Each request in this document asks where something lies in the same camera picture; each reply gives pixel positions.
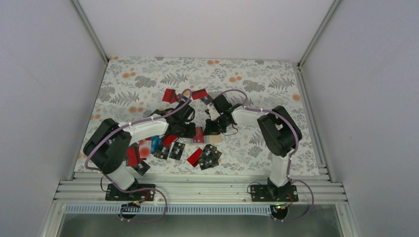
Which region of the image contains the black card centre right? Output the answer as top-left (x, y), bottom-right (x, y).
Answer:
top-left (169, 142), bottom-right (185, 160)

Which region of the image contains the grey cable duct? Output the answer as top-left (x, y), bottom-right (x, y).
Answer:
top-left (64, 203), bottom-right (271, 216)

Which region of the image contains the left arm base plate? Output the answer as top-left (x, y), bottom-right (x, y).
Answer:
top-left (105, 184), bottom-right (156, 202)

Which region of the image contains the red vip card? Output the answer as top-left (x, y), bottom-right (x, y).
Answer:
top-left (192, 126), bottom-right (205, 143)

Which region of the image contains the black card pair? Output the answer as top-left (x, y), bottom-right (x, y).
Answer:
top-left (198, 154), bottom-right (219, 170)
top-left (200, 144), bottom-right (222, 162)

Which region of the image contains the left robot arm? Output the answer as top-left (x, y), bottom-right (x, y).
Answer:
top-left (83, 105), bottom-right (196, 200)

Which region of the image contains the blue card pile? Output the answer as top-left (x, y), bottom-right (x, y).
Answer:
top-left (150, 136), bottom-right (162, 154)

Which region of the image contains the black card top middle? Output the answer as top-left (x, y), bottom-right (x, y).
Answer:
top-left (200, 95), bottom-right (213, 105)

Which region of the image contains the floral table mat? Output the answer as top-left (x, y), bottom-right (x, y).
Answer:
top-left (84, 57), bottom-right (319, 176)

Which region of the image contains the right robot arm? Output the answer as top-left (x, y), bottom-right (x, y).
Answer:
top-left (204, 96), bottom-right (302, 201)

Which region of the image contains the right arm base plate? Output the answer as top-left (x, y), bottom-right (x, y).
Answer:
top-left (249, 184), bottom-right (299, 202)

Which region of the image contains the aluminium rail frame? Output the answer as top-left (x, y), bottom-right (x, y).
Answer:
top-left (53, 173), bottom-right (348, 204)

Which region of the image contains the beige card holder wallet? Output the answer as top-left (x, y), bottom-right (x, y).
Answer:
top-left (189, 135), bottom-right (223, 145)

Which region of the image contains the black card centre left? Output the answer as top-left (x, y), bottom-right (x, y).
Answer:
top-left (154, 144), bottom-right (171, 159)

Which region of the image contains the white red dot card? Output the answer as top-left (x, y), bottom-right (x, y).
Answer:
top-left (138, 140), bottom-right (151, 160)

